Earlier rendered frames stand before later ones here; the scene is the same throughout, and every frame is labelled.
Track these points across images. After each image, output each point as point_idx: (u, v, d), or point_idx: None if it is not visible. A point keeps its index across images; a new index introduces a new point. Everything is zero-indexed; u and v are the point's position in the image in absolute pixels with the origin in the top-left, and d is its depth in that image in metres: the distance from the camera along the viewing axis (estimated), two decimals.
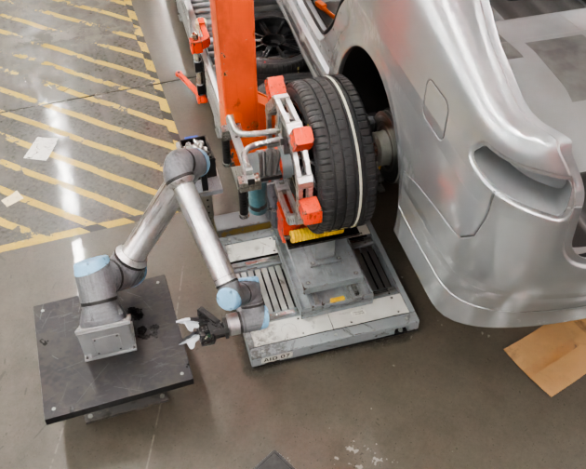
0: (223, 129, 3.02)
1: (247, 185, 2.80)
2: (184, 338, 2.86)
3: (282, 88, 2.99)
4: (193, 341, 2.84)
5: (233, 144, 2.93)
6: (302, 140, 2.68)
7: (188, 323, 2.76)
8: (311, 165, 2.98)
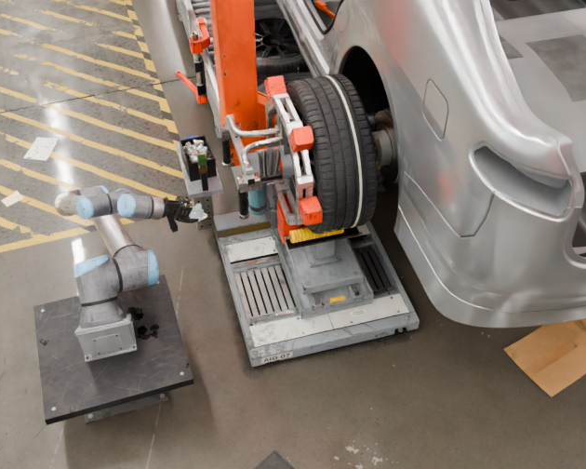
0: (223, 129, 3.02)
1: (247, 185, 2.80)
2: None
3: (282, 88, 2.99)
4: (195, 207, 3.00)
5: (233, 144, 2.93)
6: (302, 140, 2.68)
7: (200, 216, 2.99)
8: (310, 165, 2.98)
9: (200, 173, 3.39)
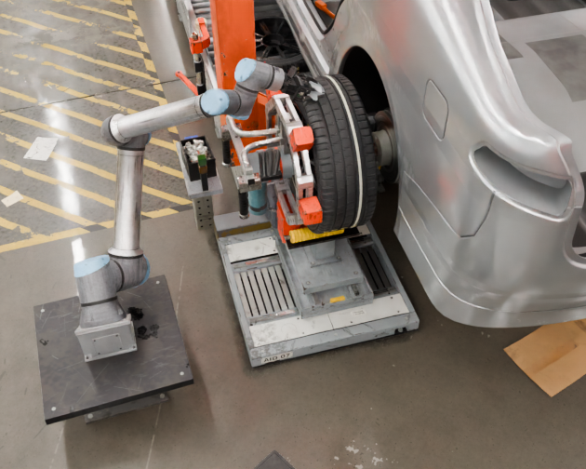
0: (223, 129, 3.02)
1: (247, 185, 2.80)
2: None
3: None
4: (315, 88, 2.75)
5: (233, 144, 2.93)
6: (302, 140, 2.68)
7: (313, 95, 2.78)
8: (310, 165, 2.98)
9: (200, 173, 3.39)
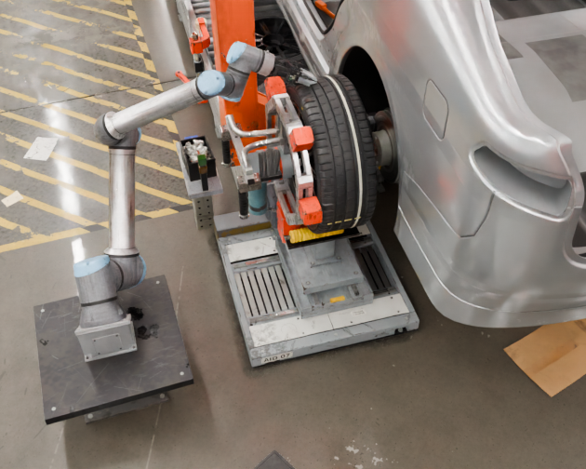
0: (223, 129, 3.02)
1: (247, 185, 2.80)
2: (310, 77, 2.87)
3: (282, 88, 2.99)
4: (307, 74, 2.83)
5: (233, 144, 2.93)
6: (302, 140, 2.68)
7: (306, 83, 2.86)
8: (310, 159, 2.97)
9: (200, 173, 3.39)
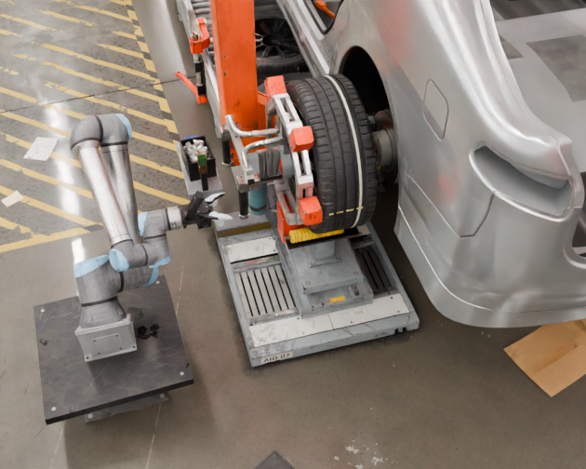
0: (223, 129, 3.02)
1: (247, 185, 2.80)
2: (224, 214, 2.83)
3: (282, 88, 2.99)
4: (218, 221, 2.85)
5: (233, 144, 2.93)
6: (302, 140, 2.68)
7: (214, 199, 2.92)
8: (309, 155, 2.97)
9: (200, 173, 3.39)
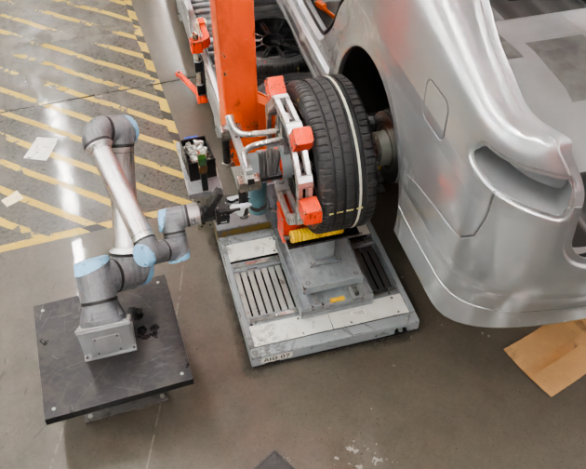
0: (223, 129, 3.02)
1: (247, 185, 2.80)
2: (244, 203, 2.88)
3: (282, 88, 2.99)
4: (237, 211, 2.89)
5: (233, 144, 2.93)
6: (302, 140, 2.68)
7: (238, 200, 2.92)
8: (309, 155, 2.97)
9: (200, 173, 3.39)
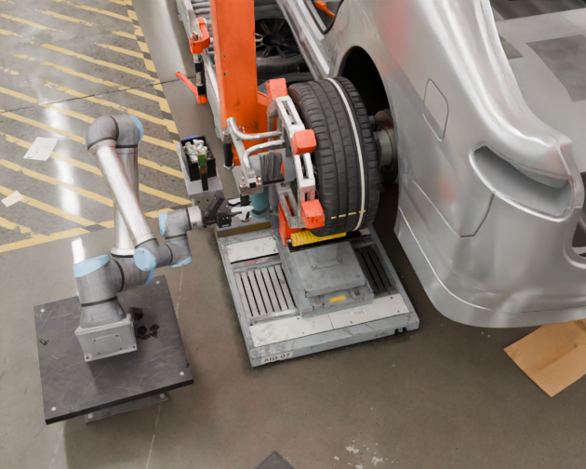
0: (225, 132, 3.01)
1: (249, 189, 2.79)
2: (246, 207, 2.86)
3: (284, 91, 2.98)
4: (239, 214, 2.87)
5: (235, 147, 2.92)
6: (304, 142, 2.67)
7: (240, 203, 2.91)
8: (311, 158, 2.95)
9: (200, 173, 3.39)
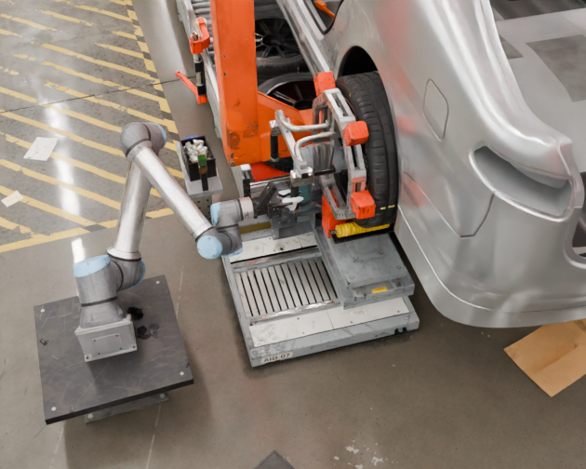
0: (273, 125, 3.05)
1: (300, 180, 2.83)
2: (296, 197, 2.90)
3: (331, 84, 3.02)
4: (289, 206, 2.91)
5: (285, 139, 2.96)
6: (357, 133, 2.70)
7: (289, 194, 2.94)
8: None
9: (200, 173, 3.39)
